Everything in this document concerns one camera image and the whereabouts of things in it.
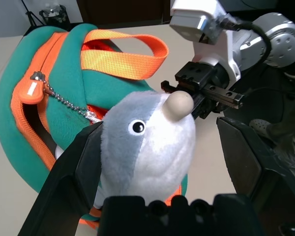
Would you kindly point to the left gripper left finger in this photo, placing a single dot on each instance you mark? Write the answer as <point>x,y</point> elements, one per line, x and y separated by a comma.
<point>64,186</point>

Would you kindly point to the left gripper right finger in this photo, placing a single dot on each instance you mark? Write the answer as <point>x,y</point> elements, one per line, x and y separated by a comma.
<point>260,172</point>

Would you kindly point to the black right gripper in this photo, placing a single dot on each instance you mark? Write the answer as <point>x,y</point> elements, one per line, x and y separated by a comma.
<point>199,73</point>

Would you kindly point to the teal orange backpack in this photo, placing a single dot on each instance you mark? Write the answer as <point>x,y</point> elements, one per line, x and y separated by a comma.
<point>24,73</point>

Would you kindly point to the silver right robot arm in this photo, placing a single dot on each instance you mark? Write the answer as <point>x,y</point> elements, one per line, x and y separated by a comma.
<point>280,37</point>

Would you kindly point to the white clog shoe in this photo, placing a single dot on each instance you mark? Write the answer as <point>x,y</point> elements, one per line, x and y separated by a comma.
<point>260,126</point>

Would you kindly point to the grey white plush dolphin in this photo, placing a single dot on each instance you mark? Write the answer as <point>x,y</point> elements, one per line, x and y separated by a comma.
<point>152,152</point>

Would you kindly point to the black bucket with items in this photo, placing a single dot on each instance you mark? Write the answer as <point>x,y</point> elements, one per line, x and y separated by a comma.
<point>55,17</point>

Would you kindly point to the black tripod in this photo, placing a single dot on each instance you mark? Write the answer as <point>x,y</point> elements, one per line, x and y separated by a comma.
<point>32,12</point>

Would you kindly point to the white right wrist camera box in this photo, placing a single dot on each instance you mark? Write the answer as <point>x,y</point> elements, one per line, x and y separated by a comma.
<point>201,19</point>

